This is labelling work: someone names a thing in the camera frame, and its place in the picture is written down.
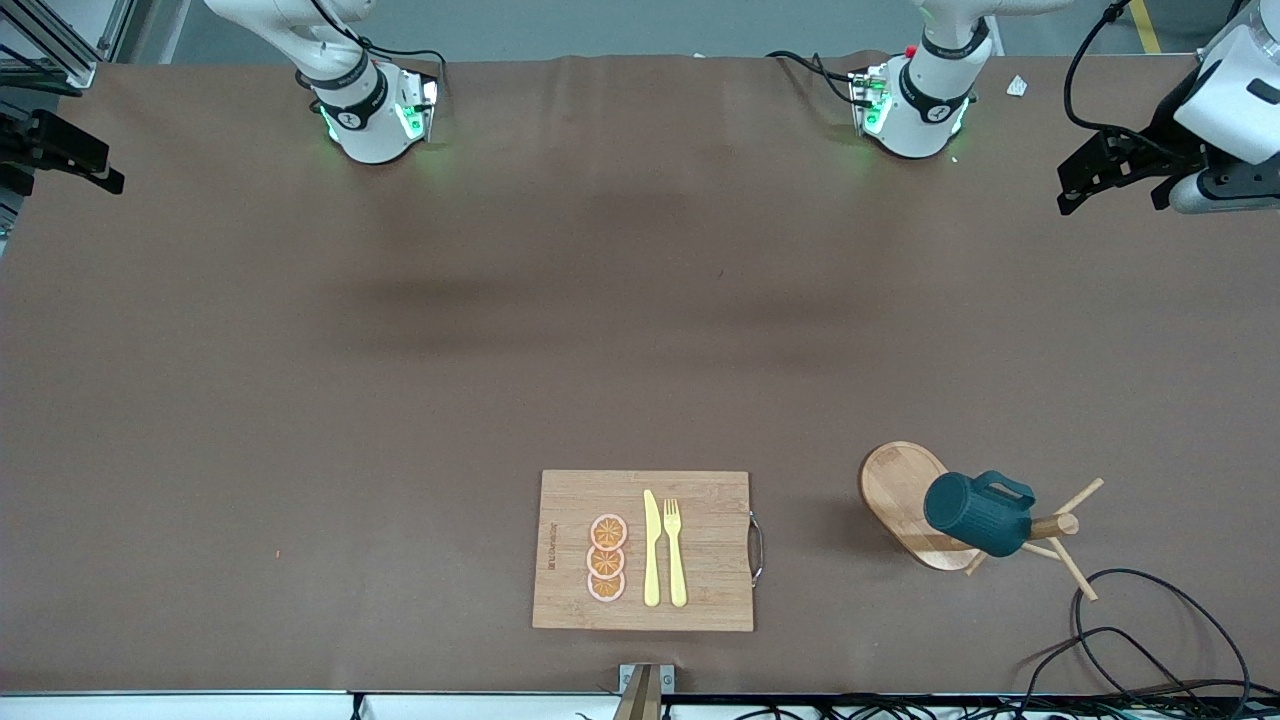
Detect dark green ribbed cup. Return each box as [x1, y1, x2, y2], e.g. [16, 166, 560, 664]
[922, 470, 1037, 559]

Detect wooden mug rack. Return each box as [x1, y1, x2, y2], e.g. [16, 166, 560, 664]
[858, 441, 1106, 602]

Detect wooden cutting board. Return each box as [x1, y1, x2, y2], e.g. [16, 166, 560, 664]
[531, 469, 766, 633]

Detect yellow plastic fork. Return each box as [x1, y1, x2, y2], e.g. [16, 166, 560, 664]
[663, 498, 689, 609]

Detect yellow plastic knife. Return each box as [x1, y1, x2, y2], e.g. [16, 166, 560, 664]
[643, 489, 663, 608]

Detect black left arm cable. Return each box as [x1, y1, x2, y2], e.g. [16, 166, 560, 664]
[1065, 0, 1201, 151]

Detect black left base cable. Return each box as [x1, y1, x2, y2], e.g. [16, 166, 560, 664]
[768, 50, 863, 106]

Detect black base cable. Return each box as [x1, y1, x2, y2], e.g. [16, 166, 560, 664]
[305, 0, 448, 98]
[768, 50, 863, 106]

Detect black right base cable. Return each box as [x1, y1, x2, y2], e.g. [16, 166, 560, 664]
[305, 0, 448, 98]

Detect black cable large loop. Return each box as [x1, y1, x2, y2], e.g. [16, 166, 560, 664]
[1072, 568, 1253, 701]

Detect black cable small loop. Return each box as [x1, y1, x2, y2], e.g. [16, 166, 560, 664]
[1020, 627, 1216, 701]

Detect metal table edge bracket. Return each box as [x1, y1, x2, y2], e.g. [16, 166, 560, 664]
[612, 663, 676, 720]

